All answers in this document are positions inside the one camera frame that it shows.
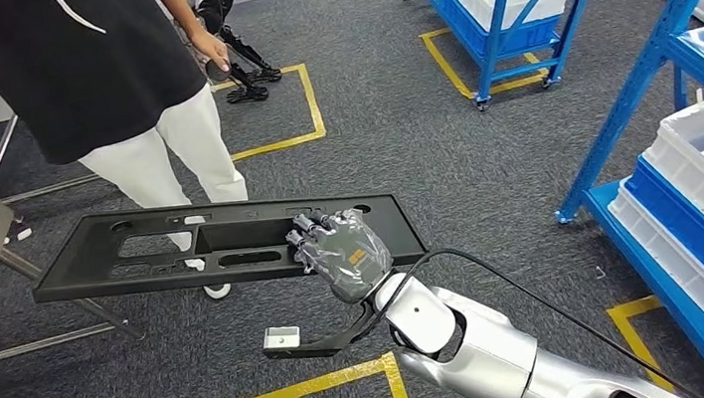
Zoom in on black humanoid robot legs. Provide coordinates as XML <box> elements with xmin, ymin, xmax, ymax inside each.
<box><xmin>194</xmin><ymin>0</ymin><xmax>285</xmax><ymax>107</ymax></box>

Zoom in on person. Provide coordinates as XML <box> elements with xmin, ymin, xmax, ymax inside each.
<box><xmin>0</xmin><ymin>0</ymin><xmax>262</xmax><ymax>325</ymax></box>

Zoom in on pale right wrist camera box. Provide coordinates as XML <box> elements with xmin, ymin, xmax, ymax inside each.
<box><xmin>261</xmin><ymin>324</ymin><xmax>303</xmax><ymax>352</ymax></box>

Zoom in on person's hand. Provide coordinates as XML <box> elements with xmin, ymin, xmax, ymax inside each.
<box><xmin>187</xmin><ymin>25</ymin><xmax>233</xmax><ymax>78</ymax></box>

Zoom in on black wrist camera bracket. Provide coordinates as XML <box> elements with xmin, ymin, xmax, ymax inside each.
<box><xmin>259</xmin><ymin>298</ymin><xmax>397</xmax><ymax>366</ymax></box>

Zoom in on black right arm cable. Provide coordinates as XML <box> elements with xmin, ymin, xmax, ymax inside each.
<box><xmin>358</xmin><ymin>221</ymin><xmax>701</xmax><ymax>398</ymax></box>

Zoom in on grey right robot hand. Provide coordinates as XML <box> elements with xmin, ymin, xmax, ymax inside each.
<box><xmin>282</xmin><ymin>204</ymin><xmax>398</xmax><ymax>311</ymax></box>

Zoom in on black plastic panel part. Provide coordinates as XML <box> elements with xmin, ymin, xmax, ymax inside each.
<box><xmin>25</xmin><ymin>176</ymin><xmax>431</xmax><ymax>309</ymax></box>

